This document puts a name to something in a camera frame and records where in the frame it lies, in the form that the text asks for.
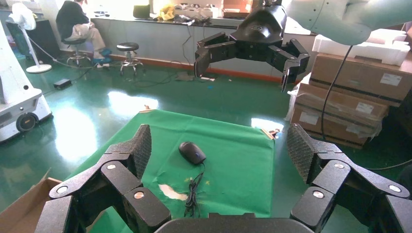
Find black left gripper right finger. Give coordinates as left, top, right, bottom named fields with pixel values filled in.
left=286, top=123, right=412, bottom=233

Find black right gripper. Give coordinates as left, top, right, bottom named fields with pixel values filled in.
left=194, top=4, right=310, bottom=93

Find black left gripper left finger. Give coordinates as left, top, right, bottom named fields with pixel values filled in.
left=34, top=124, right=172, bottom=233

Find black power cord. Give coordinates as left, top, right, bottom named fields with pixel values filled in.
left=184, top=163, right=206, bottom=218

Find black computer mouse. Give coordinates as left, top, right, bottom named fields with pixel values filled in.
left=178, top=141, right=207, bottom=166

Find open brown cardboard box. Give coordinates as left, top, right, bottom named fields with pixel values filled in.
left=0, top=167, right=62, bottom=233

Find brown carton on workbench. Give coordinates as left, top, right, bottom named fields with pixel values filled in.
left=222, top=0, right=258, bottom=19

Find large brown shipping carton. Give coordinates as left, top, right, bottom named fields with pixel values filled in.
left=290, top=104, right=384, bottom=149
left=294, top=82, right=390, bottom=129
left=309, top=53, right=412, bottom=107

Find yellow crumpled item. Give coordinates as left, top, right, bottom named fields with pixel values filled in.
left=160, top=5, right=175, bottom=21

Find torn green table cloth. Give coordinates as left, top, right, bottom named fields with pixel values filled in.
left=66, top=109, right=276, bottom=233

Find long grey workbench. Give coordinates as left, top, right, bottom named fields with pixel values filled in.
left=90, top=14, right=318, bottom=81

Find black power brick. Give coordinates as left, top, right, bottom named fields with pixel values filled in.
left=53, top=79, right=72, bottom=90

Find white styrofoam block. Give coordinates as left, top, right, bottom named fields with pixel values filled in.
left=311, top=28, right=411, bottom=67

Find black bag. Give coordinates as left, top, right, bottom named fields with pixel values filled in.
left=133, top=4, right=151, bottom=19

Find black round chrome stool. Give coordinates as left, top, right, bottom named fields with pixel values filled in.
left=116, top=42, right=144, bottom=76

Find white idle wheeled robot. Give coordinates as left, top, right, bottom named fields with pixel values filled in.
left=0, top=19, right=53, bottom=144

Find black swivel stool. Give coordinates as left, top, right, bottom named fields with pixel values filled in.
left=61, top=38, right=92, bottom=67

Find black cabinet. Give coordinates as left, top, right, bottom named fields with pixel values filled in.
left=5, top=19, right=60, bottom=60

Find person black top beige trousers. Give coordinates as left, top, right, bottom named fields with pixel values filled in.
left=55, top=0, right=113, bottom=65

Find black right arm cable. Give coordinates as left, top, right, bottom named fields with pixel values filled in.
left=320, top=45, right=354, bottom=140

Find white pedestal fan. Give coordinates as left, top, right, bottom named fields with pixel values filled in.
left=8, top=2, right=53, bottom=74

